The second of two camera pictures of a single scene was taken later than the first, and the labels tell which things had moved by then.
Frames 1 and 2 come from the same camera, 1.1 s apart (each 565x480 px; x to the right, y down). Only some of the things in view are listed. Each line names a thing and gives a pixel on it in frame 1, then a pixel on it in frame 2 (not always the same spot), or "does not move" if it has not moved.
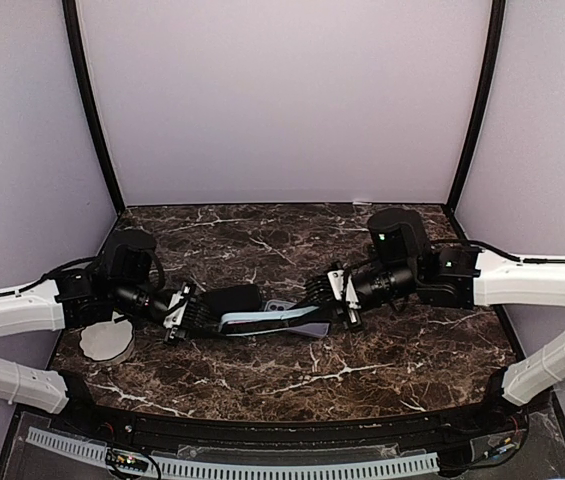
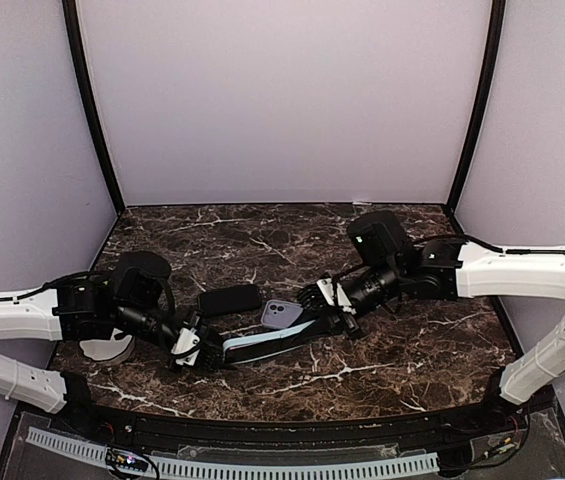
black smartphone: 233,299 does not move
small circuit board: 127,460 does not move
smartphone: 243,323 to 265,344
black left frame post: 70,10 does not move
